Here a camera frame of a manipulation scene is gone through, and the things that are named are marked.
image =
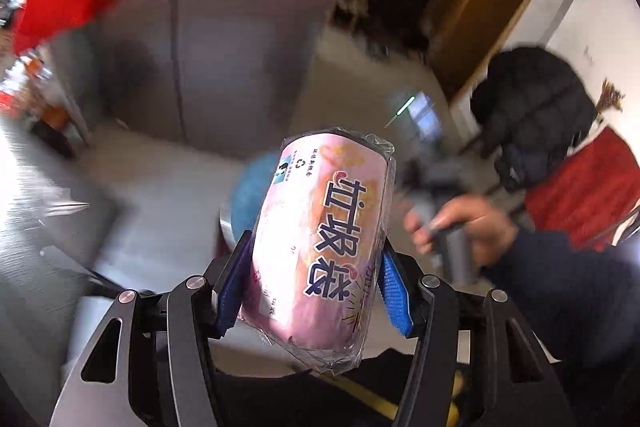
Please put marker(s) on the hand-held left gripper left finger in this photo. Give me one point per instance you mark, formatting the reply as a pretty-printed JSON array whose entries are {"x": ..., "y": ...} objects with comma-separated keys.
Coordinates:
[{"x": 231, "y": 292}]

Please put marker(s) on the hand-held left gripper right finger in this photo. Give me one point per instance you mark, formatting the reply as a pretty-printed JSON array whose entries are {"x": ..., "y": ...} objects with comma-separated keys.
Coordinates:
[{"x": 396, "y": 292}]

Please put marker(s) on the pink plastic bag roll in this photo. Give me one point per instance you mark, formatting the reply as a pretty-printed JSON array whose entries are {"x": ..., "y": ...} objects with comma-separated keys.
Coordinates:
[{"x": 320, "y": 252}]

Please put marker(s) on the person's right forearm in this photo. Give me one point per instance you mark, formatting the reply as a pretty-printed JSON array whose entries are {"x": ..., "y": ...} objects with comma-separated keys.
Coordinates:
[{"x": 570, "y": 292}]

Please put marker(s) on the person's right hand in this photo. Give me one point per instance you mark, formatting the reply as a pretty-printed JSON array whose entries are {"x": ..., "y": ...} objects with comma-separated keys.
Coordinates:
[{"x": 462, "y": 224}]

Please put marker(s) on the blue round bin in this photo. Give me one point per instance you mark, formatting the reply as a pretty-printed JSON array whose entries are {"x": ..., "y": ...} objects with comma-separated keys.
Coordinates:
[{"x": 252, "y": 194}]

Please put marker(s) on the black puffer jacket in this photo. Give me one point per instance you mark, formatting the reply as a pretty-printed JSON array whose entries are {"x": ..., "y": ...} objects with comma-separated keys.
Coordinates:
[{"x": 535, "y": 112}]

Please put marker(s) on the red cloth on right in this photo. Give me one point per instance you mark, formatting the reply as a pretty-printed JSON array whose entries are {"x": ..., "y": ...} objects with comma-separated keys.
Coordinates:
[{"x": 585, "y": 192}]

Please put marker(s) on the straw broom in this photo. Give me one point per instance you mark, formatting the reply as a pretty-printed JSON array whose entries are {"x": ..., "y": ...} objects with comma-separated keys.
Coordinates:
[{"x": 609, "y": 99}]

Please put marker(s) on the grey metal cabinet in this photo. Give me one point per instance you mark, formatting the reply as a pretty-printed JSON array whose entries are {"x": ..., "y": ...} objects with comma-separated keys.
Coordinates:
[{"x": 200, "y": 27}]

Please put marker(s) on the wooden door frame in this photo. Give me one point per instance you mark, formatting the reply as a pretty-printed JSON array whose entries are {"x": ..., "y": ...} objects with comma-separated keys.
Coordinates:
[{"x": 492, "y": 12}]

